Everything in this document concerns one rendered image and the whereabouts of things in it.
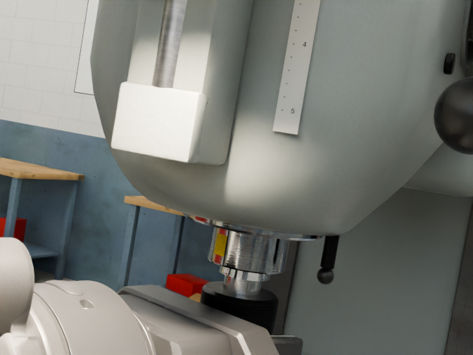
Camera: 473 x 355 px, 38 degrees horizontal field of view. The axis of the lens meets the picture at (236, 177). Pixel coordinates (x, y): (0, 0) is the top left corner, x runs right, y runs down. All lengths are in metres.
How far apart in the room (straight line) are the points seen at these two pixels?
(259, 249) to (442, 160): 0.16
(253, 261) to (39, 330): 0.15
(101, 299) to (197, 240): 4.85
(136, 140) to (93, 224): 5.37
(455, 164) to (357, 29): 0.19
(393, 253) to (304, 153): 0.47
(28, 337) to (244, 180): 0.12
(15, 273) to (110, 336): 0.06
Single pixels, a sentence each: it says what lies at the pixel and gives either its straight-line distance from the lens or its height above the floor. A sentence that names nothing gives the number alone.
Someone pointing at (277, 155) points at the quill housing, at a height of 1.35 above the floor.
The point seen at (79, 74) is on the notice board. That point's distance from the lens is 5.84.
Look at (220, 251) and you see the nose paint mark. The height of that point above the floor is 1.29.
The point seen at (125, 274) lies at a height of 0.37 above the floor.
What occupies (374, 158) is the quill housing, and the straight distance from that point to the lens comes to 0.33.
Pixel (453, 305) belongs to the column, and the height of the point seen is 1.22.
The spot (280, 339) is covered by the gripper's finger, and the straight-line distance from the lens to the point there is 0.41.
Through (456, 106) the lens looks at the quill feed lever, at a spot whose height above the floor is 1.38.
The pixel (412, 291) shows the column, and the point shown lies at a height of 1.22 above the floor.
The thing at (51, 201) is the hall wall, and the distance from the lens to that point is 5.92.
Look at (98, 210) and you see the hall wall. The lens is 5.63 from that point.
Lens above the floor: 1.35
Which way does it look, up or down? 3 degrees down
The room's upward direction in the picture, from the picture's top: 10 degrees clockwise
